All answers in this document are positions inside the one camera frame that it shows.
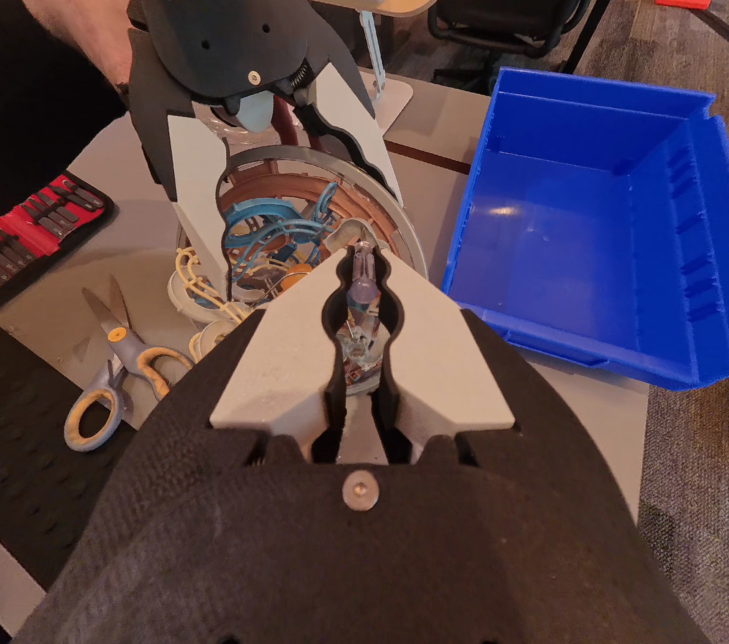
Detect person's left hand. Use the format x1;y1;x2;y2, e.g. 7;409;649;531
13;0;139;88

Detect blue storage bin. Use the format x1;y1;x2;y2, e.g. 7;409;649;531
441;66;729;391

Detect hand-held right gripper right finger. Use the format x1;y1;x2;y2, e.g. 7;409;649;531
369;248;517;464

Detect marble maze ball toy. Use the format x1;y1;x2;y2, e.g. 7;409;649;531
168;145;428;388

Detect red tool case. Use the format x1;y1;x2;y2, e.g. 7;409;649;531
0;172;115;304

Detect grey orange scissors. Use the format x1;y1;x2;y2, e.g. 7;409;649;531
64;274;194;454

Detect person's left forearm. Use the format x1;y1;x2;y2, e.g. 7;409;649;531
0;0;131;213

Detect black dimpled mat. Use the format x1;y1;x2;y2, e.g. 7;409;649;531
0;328;137;590

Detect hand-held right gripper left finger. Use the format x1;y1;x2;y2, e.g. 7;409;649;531
208;248;350;464

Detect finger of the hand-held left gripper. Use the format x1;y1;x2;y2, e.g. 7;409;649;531
166;112;232;296
309;65;404;205

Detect clear-handled screwdriver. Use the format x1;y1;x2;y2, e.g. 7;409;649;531
349;241;381;313

